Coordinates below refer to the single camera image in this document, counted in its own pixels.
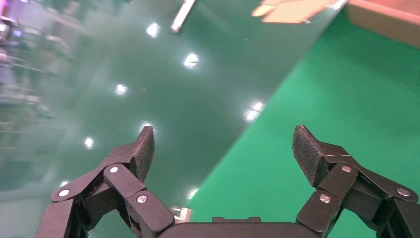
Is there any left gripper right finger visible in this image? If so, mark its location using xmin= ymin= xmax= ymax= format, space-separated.
xmin=292 ymin=124 xmax=420 ymax=238

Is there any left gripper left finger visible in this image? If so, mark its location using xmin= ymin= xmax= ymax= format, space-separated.
xmin=34 ymin=125 xmax=175 ymax=238

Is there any green table cloth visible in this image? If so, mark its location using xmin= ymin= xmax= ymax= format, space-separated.
xmin=188 ymin=6 xmax=420 ymax=238

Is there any white T-shaped stand base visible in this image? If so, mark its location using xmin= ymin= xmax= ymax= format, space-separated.
xmin=170 ymin=0 xmax=198 ymax=34

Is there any open brown cardboard box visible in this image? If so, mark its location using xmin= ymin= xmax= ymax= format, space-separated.
xmin=251 ymin=0 xmax=420 ymax=50

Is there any silver binder clip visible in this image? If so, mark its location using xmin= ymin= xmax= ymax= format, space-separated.
xmin=170 ymin=206 xmax=193 ymax=225

